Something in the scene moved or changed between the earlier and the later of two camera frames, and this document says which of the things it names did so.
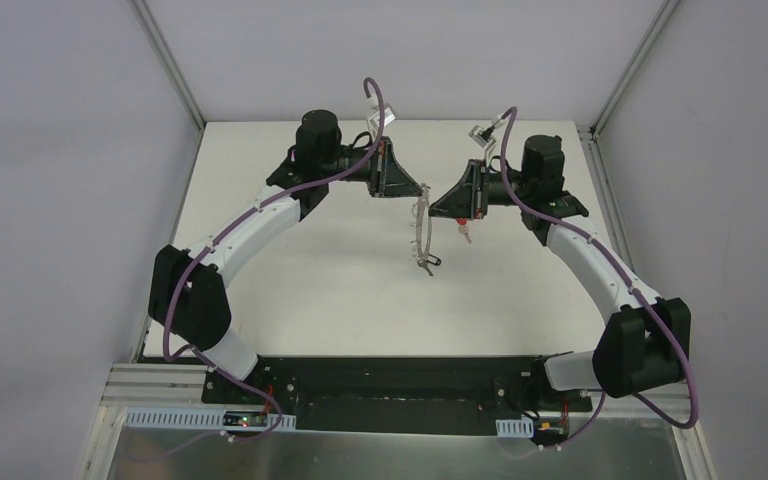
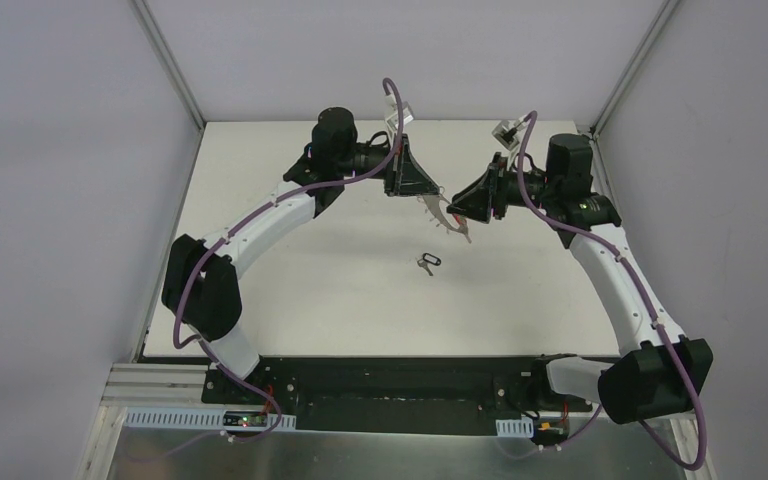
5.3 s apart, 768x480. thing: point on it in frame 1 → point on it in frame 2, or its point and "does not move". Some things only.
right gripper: (479, 189) → (496, 192)
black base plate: (401, 395) does not move
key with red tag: (463, 228) does not move
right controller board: (551, 429) does not move
